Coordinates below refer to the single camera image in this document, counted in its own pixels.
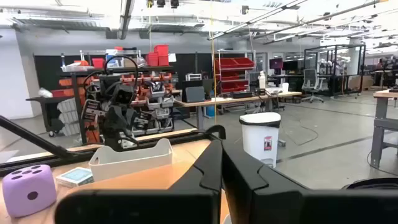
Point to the grey plastic bin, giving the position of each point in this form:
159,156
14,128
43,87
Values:
130,161

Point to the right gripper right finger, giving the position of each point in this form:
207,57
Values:
280,205

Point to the white shelf with red bins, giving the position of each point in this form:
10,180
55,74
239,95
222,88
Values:
233,63

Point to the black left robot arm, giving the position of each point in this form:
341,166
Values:
109,84

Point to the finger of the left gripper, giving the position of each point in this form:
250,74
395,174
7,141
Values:
129,124
112,124

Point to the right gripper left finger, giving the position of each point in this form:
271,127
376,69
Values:
174,205

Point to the purple foam die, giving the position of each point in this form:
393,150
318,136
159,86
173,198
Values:
29,193

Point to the white spray bottle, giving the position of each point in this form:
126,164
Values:
262,81

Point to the grey-legged wooden workbench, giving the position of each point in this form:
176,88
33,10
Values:
377,130

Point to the long wooden workbench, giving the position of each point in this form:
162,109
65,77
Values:
236,99

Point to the red plastic crate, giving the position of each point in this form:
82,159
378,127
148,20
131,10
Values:
161,51
150,59

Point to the black utility cart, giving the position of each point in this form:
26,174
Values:
46,109

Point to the black aluminium table frame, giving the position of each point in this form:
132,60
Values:
37,141

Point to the black round bucket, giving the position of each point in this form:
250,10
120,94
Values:
373,183

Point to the blue barrel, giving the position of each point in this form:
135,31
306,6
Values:
210,111

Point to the monitor with purple screen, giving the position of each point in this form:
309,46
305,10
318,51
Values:
276,63

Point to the grey office chair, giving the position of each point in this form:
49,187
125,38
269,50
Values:
311,81

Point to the white trash can black liner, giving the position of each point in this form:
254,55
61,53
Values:
259,140

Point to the blue-backed playing card deck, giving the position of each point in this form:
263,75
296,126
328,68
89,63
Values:
74,176

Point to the black frame enclosure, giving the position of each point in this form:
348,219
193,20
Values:
363,71

